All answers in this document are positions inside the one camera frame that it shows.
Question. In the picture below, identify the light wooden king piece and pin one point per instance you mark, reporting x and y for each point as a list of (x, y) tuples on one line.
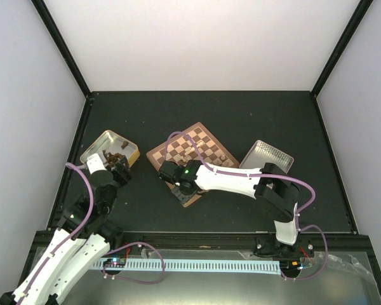
[(194, 148)]

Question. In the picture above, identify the left controller circuit board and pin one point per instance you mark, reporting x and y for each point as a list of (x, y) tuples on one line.
[(114, 262)]

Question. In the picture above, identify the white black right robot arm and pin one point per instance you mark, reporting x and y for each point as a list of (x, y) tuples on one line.
[(277, 193)]

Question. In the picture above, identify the controller circuit board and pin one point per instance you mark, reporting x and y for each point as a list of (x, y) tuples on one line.
[(295, 265), (114, 262)]

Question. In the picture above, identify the black frame post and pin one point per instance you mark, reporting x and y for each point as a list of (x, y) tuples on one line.
[(343, 41), (60, 43)]

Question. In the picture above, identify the pink patterned plastic basket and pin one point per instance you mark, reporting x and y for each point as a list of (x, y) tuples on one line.
[(261, 153)]

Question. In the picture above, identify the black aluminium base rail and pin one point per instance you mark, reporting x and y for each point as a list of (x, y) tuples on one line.
[(263, 244)]

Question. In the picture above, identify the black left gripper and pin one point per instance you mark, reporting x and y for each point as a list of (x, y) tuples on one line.
[(123, 173)]

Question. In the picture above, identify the right controller circuit board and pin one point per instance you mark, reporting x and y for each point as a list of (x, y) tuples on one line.
[(295, 265)]

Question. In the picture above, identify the dark chess pieces pile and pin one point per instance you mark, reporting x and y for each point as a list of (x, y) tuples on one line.
[(112, 159)]

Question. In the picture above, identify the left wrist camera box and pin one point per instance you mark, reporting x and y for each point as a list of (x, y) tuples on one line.
[(94, 163)]

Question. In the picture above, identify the white slotted cable duct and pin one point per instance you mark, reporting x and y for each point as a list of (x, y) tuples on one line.
[(195, 265)]

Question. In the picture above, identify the black frame post right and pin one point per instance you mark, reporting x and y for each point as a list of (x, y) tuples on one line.
[(343, 41)]

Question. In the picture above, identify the wooden chess board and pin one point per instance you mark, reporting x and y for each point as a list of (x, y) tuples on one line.
[(175, 148)]

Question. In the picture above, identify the black frame post left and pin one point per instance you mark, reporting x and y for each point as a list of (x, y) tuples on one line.
[(60, 43)]

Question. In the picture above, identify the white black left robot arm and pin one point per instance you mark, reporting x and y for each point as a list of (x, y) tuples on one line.
[(83, 235)]

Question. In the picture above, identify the yellow bear tin box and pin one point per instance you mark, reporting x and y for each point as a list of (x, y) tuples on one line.
[(111, 143)]

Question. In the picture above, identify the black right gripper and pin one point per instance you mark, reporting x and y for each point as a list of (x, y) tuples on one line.
[(183, 197)]

